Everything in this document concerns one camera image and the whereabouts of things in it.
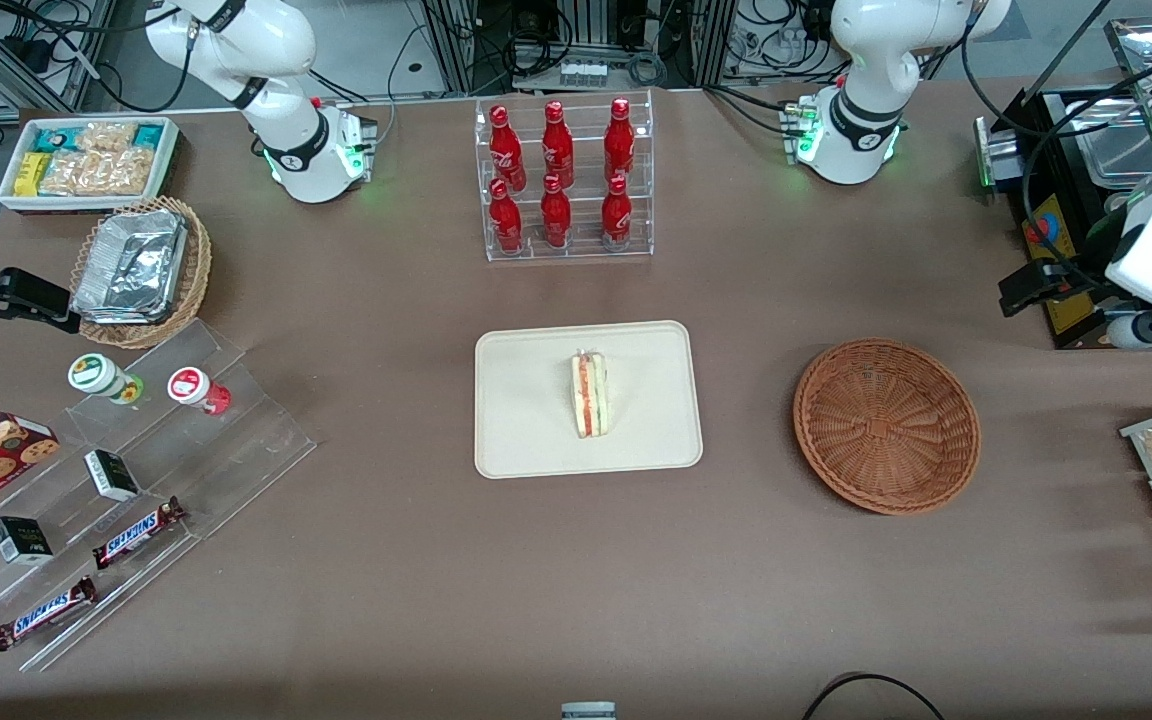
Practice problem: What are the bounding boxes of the triangular sandwich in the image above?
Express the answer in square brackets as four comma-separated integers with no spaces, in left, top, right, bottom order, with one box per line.
[570,347,613,440]

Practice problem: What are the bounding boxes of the tan wicker basket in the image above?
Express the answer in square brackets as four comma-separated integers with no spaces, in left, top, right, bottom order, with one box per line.
[69,196,213,350]

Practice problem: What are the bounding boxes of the brown round wicker basket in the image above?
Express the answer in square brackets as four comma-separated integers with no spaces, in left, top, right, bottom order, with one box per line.
[792,337,983,517]

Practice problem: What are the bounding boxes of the beige plastic tray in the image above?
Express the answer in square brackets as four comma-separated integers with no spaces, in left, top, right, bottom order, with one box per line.
[474,319,705,481]

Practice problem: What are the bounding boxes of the stainless steel pan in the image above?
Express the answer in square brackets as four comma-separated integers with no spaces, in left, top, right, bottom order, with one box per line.
[1101,190,1152,236]
[1064,97,1152,191]

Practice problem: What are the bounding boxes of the green label white cup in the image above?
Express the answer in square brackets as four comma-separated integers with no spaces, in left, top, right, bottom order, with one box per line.
[67,353,145,406]

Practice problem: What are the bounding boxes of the stacked aluminium foil trays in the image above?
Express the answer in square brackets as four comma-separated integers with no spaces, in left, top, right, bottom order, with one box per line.
[71,209,188,325]

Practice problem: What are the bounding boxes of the white rectangular snack bin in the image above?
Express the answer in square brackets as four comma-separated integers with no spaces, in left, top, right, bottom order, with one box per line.
[0,116,180,214]

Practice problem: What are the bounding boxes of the yellow snack packet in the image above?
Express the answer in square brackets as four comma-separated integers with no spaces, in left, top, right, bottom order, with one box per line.
[14,152,52,197]

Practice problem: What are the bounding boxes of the clear peanut snack bag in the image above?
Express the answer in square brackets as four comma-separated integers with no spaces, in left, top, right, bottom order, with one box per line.
[39,150,97,197]
[76,121,139,154]
[91,148,155,196]

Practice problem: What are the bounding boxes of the grey box with green light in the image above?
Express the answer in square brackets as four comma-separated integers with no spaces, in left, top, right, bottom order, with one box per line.
[973,115,1037,198]

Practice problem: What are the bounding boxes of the black food warmer machine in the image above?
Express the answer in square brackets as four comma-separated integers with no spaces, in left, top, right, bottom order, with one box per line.
[996,15,1152,351]

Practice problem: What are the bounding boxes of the red label white cup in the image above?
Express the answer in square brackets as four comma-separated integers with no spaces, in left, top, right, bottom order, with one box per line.
[167,367,233,417]

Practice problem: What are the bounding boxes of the small black box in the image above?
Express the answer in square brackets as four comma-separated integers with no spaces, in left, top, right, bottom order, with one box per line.
[84,449,141,503]
[0,515,55,567]

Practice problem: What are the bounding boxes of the snickers chocolate bar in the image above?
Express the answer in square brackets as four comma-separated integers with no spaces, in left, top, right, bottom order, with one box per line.
[0,575,98,653]
[91,496,187,572]

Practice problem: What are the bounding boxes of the clear acrylic stepped display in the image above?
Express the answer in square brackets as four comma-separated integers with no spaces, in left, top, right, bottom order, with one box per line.
[0,318,318,673]

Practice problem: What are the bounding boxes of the red cola bottle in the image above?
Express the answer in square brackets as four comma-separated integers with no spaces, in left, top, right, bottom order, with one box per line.
[489,178,524,254]
[541,100,575,189]
[604,97,636,184]
[601,175,634,251]
[540,174,573,249]
[488,104,528,193]

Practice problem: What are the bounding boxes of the clear acrylic bottle rack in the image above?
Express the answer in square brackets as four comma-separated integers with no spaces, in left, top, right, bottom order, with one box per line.
[474,88,655,263]

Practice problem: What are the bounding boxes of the black looped cable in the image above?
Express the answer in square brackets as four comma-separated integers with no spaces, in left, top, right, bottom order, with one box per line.
[801,672,947,720]

